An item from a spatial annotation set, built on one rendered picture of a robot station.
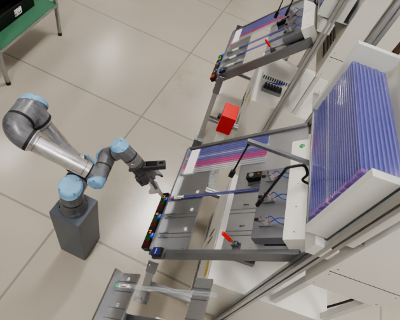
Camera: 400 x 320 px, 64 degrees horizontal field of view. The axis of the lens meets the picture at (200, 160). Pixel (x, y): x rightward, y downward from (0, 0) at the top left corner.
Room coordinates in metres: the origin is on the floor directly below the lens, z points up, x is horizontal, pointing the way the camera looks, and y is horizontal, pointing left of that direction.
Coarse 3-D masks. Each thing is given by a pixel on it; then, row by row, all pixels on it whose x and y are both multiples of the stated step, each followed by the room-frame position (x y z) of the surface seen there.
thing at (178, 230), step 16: (192, 176) 1.00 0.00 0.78; (208, 176) 0.99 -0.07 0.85; (176, 192) 0.90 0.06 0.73; (192, 192) 0.89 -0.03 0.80; (176, 208) 0.79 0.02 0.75; (192, 208) 0.79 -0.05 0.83; (176, 224) 0.70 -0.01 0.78; (192, 224) 0.70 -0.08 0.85; (160, 240) 0.61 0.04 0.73; (176, 240) 0.61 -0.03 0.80
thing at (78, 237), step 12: (96, 204) 0.75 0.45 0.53; (60, 216) 0.61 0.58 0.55; (84, 216) 0.66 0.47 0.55; (96, 216) 0.75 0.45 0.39; (60, 228) 0.60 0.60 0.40; (72, 228) 0.60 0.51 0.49; (84, 228) 0.64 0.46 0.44; (96, 228) 0.74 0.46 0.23; (60, 240) 0.60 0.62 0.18; (72, 240) 0.60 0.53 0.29; (84, 240) 0.62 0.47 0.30; (96, 240) 0.73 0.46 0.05; (72, 252) 0.60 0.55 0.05; (84, 252) 0.60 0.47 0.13
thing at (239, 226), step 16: (304, 128) 1.23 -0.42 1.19; (272, 144) 1.15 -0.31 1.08; (288, 144) 1.13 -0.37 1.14; (272, 160) 1.04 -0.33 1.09; (288, 160) 1.03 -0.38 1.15; (240, 176) 0.96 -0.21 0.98; (256, 192) 0.85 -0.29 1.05; (240, 208) 0.77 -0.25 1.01; (240, 224) 0.69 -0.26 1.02; (224, 240) 0.61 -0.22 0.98; (240, 240) 0.61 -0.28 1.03
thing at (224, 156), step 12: (228, 144) 1.20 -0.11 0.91; (240, 144) 1.18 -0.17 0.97; (192, 156) 1.15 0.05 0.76; (204, 156) 1.13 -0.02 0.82; (216, 156) 1.12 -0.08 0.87; (228, 156) 1.10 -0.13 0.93; (240, 156) 1.09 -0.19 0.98; (252, 156) 1.08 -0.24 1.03; (264, 156) 1.06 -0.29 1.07; (192, 168) 1.05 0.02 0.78; (204, 168) 1.04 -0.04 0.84; (216, 168) 1.03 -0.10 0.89
